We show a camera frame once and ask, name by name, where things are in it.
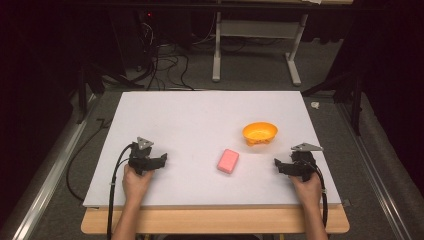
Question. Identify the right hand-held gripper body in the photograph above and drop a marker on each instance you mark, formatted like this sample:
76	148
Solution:
302	163

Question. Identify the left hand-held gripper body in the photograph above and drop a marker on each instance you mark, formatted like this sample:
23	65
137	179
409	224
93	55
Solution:
141	156

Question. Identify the person's right hand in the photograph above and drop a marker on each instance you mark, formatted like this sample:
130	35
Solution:
308	191

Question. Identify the person's left hand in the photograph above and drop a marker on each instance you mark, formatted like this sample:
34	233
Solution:
135	186

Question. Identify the orange plastic bowl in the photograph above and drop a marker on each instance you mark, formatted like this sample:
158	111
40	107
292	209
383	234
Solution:
260	132

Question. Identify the pink soap bar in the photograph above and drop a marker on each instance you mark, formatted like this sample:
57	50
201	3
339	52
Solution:
228	161

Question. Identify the crumpled white paper scrap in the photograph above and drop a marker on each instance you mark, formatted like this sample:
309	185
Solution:
315	105

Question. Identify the black metal stand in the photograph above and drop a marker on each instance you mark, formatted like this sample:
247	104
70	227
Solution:
353	93
87	83

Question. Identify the dark computer tower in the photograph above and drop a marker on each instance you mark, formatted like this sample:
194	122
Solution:
136	36

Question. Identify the grey metal floor rail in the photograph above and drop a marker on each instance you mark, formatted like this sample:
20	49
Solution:
50	173
373	166

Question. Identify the white metal desk frame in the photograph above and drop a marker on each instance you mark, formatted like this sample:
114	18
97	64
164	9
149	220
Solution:
256	30

